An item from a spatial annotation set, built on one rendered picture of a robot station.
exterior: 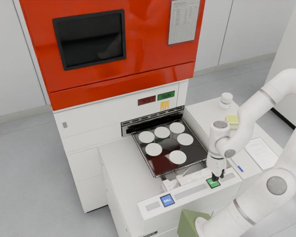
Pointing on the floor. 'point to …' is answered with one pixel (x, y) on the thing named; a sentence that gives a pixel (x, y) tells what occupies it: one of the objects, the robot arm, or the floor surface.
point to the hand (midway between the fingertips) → (215, 177)
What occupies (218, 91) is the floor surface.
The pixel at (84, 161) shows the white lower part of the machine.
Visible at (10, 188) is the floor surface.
